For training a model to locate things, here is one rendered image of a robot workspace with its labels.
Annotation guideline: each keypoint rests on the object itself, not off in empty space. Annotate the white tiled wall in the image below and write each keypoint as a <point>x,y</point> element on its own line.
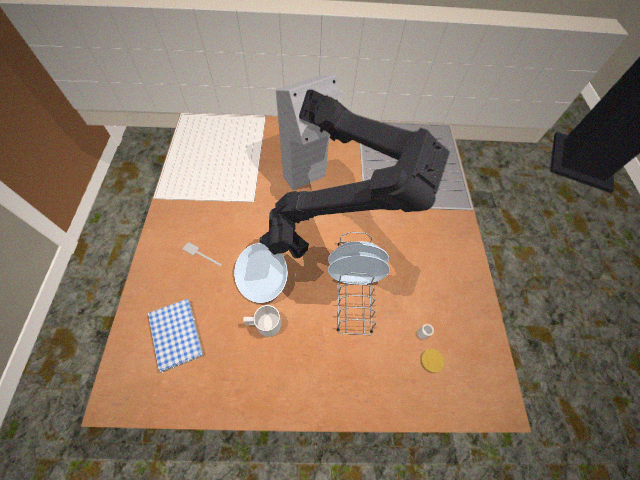
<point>514,72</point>

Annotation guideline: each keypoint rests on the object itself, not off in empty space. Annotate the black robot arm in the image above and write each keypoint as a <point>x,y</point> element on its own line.
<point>409,188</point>

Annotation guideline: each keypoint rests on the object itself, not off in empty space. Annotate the white mug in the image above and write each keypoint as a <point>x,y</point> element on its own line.
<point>266,320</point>

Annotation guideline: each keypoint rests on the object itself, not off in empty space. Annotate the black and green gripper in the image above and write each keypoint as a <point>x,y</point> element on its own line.
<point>265,239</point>

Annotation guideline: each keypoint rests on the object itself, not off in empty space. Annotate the white ribbed draining mat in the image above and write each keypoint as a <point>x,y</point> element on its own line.
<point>213,157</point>

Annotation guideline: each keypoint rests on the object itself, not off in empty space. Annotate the blue checkered towel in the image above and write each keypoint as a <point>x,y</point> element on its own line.
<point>175,335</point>

